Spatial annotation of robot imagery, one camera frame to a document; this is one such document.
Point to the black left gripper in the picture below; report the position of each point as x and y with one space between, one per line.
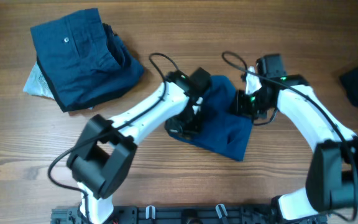
173 127

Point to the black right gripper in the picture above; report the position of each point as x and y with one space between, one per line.
241 104

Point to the blue polo shirt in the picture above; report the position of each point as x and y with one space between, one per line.
221 132

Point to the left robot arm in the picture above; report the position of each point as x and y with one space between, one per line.
106 148

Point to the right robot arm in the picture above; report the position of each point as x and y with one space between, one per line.
331 186

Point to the folded dark blue shorts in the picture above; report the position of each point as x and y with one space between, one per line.
83 61

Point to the folded grey garment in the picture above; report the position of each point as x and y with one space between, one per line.
36 84

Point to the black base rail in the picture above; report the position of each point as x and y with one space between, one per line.
246 214

